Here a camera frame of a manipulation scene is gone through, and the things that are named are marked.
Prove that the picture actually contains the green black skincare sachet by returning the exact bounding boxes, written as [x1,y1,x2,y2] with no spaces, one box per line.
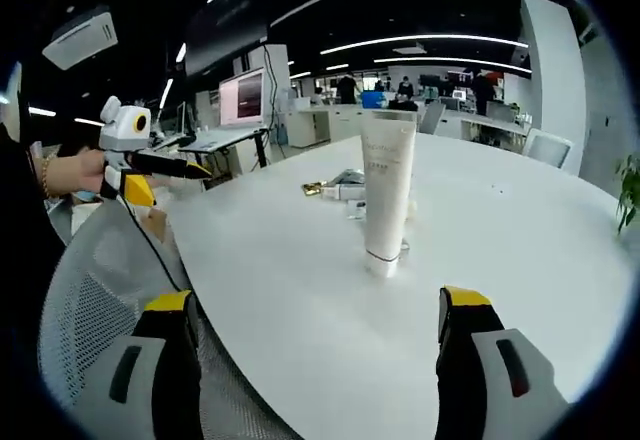
[327,169,366,189]

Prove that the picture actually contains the computer monitor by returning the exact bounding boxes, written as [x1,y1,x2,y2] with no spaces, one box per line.
[218,67,266,129]

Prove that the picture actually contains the white desk black legs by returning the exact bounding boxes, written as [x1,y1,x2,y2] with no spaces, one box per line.
[177,126,271,191]

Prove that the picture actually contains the potted green plant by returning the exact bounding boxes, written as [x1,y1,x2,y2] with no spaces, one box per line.
[613,154,640,235]

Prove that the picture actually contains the grey mesh office chair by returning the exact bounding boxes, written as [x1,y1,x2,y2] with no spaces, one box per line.
[38,199,301,440]

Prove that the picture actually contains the person's left hand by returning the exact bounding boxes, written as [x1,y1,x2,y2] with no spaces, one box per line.
[53,149,109,196]

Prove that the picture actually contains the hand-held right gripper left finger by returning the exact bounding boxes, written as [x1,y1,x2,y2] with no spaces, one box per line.
[102,289,204,440]

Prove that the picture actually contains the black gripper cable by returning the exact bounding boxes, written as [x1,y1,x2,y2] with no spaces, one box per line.
[117,194,184,294]

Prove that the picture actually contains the gold bracelet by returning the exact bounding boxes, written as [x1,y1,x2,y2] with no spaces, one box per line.
[38,154,53,199]

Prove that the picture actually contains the white low cabinets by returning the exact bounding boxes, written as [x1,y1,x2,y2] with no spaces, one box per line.
[287,105,366,149]

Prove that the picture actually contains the white skincare tube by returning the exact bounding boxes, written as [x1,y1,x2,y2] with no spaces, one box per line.
[360,109,419,280]

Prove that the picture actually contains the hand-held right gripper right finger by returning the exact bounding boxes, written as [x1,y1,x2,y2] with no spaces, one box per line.
[435,284,571,440]

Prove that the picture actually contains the pale office desk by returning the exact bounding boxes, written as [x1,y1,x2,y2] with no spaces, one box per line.
[439,109,531,154]

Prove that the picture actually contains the ceiling air conditioner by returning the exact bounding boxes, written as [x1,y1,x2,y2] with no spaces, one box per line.
[42,5,120,71]

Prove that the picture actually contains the white office chair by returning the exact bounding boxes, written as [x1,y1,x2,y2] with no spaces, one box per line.
[522,127,575,169]

